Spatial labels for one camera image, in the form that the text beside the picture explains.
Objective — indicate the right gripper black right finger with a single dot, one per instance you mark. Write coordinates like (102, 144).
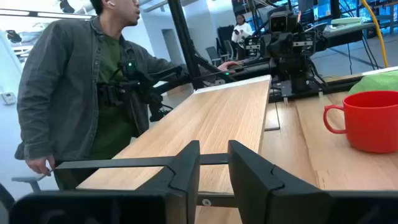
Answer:
(248, 174)

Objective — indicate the black desk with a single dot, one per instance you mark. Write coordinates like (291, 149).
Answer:
(345, 35)

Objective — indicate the grey office chair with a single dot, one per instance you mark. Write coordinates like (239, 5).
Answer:
(214, 54)

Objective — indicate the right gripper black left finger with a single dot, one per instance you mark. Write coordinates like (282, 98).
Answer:
(183, 174)

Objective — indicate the black gantry post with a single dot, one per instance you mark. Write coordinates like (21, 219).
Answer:
(183, 40)

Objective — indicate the green cloth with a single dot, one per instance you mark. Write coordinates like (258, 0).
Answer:
(379, 82)

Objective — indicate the black aluminium table frame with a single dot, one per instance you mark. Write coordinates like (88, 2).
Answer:
(329, 90)

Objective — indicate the person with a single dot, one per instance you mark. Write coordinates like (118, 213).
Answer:
(241, 31)
(62, 93)

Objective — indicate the red mug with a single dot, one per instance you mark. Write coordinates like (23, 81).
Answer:
(370, 124)

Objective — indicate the white wall thermostat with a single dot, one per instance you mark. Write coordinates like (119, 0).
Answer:
(8, 98)

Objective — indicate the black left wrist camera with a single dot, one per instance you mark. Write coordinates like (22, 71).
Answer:
(280, 21)

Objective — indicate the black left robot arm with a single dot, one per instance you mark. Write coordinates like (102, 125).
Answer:
(298, 77)

